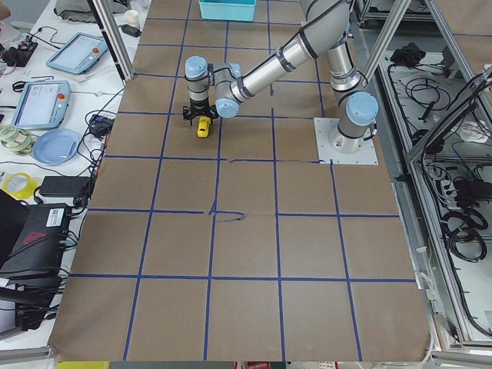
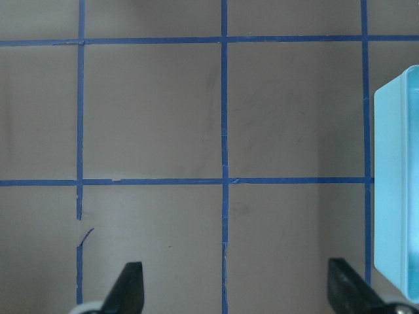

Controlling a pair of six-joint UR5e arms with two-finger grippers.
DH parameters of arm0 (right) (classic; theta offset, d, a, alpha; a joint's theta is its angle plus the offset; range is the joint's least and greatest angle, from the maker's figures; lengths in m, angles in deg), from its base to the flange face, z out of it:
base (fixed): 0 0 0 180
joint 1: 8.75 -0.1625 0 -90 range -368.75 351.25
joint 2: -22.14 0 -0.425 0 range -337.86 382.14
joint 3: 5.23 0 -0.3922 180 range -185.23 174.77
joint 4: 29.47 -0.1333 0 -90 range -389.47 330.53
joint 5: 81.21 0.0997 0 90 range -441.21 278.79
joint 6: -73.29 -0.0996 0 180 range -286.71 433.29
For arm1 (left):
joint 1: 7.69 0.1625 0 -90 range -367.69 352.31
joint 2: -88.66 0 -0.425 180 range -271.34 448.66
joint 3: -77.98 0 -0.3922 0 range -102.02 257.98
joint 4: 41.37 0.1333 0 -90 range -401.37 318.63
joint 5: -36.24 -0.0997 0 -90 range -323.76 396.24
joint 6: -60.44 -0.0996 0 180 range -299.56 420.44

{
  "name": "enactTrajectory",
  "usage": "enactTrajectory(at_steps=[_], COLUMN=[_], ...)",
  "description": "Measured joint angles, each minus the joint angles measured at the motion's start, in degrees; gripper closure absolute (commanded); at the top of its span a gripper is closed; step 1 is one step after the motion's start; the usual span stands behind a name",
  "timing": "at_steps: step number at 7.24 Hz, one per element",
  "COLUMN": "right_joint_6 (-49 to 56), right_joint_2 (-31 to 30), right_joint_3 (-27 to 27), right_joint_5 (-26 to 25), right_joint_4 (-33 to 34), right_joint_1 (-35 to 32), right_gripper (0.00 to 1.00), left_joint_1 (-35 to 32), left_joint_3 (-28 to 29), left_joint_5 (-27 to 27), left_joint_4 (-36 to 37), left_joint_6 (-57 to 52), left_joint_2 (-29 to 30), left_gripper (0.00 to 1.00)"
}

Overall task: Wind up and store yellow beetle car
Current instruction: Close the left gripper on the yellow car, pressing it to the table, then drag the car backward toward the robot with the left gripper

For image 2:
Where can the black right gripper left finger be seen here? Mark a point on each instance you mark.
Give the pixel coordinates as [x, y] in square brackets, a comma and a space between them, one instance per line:
[127, 294]

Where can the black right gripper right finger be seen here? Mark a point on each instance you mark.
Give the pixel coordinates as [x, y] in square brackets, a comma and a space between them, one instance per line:
[347, 293]

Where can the light blue plastic bin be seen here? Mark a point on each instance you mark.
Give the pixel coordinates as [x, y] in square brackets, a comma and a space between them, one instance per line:
[396, 182]

